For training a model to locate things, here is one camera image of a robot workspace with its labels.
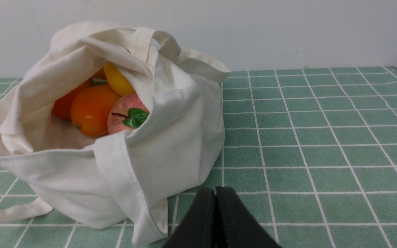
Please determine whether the orange fruit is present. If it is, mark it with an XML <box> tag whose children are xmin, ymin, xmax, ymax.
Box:
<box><xmin>71</xmin><ymin>84</ymin><xmax>121</xmax><ymax>137</ymax></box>

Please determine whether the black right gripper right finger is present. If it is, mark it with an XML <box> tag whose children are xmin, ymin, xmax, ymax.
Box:
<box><xmin>216</xmin><ymin>187</ymin><xmax>280</xmax><ymax>248</ymax></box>

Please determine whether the pink peach with leaf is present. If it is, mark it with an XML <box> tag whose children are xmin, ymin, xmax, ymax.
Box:
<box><xmin>107</xmin><ymin>93</ymin><xmax>150</xmax><ymax>134</ymax></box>

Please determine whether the red-orange fruit in bag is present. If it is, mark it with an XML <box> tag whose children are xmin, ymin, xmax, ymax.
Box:
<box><xmin>51</xmin><ymin>80</ymin><xmax>92</xmax><ymax>121</ymax></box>

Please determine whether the white cloth tote bag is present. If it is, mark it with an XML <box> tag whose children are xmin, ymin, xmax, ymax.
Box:
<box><xmin>0</xmin><ymin>20</ymin><xmax>230</xmax><ymax>247</ymax></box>

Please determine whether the yellow lemon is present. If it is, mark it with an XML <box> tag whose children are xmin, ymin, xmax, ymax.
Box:
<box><xmin>103</xmin><ymin>62</ymin><xmax>135</xmax><ymax>96</ymax></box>

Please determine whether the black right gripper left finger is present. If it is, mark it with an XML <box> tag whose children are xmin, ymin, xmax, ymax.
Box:
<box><xmin>163</xmin><ymin>187</ymin><xmax>216</xmax><ymax>248</ymax></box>

